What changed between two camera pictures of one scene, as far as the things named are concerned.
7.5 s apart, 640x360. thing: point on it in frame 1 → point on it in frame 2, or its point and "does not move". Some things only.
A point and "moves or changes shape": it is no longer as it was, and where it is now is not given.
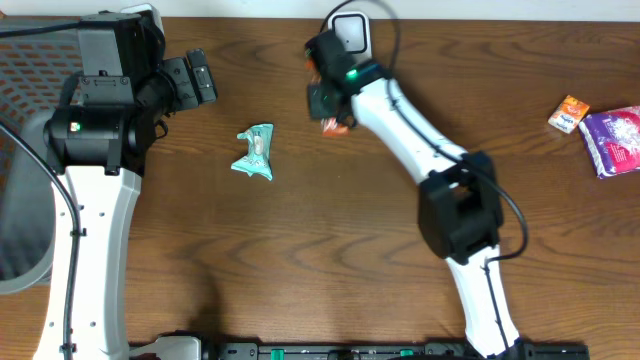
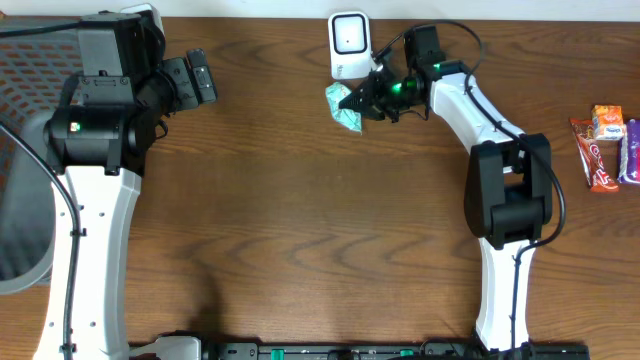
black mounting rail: [402, 351] does not move
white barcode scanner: [354, 29] does not move
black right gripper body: [322, 102] → [393, 95]
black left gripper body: [183, 84] does not move
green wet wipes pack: [258, 158] moves or changes shape
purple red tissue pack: [613, 140] moves or changes shape
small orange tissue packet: [568, 115] → [608, 122]
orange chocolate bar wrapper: [329, 126] → [591, 158]
